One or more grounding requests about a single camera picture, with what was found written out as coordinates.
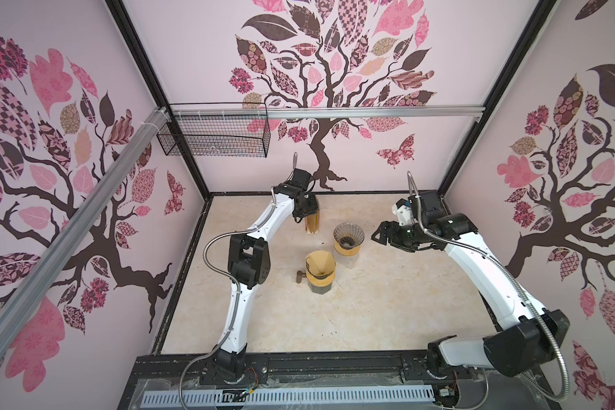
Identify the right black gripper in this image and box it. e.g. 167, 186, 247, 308
369, 221, 423, 249

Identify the coffee filter pack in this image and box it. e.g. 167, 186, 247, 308
304, 212, 319, 234

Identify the brown paper coffee filter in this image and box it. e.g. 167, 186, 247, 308
306, 250, 337, 279

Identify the grey glass carafe mug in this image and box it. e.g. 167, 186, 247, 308
296, 270, 336, 295

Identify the wooden ring holder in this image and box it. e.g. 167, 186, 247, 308
334, 242, 361, 257
306, 272, 336, 292

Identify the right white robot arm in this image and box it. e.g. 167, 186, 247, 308
372, 214, 570, 379

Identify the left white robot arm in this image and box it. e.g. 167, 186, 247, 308
203, 168, 319, 380

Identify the clear plastic dripper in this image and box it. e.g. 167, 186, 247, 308
334, 253, 360, 269

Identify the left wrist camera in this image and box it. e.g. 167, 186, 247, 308
289, 168, 312, 191

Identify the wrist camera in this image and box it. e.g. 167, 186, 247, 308
289, 168, 312, 191
392, 191, 447, 227

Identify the left metal conduit cable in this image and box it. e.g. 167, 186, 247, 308
178, 151, 299, 410

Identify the metal conduit cable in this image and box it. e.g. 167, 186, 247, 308
406, 171, 571, 401
178, 151, 299, 410

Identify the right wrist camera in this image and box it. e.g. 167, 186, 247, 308
392, 191, 447, 227

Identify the black wire basket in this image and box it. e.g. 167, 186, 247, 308
157, 102, 271, 158

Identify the aluminium rail back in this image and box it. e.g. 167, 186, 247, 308
268, 105, 485, 120

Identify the aluminium rail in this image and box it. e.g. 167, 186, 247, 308
0, 107, 169, 359
268, 105, 485, 120

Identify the black base frame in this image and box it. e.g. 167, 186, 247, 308
118, 350, 558, 409

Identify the right metal conduit cable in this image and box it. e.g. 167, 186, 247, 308
406, 171, 571, 401

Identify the white cable duct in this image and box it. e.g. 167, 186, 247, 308
139, 385, 435, 409

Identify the aluminium rail left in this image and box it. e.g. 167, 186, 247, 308
0, 107, 169, 359

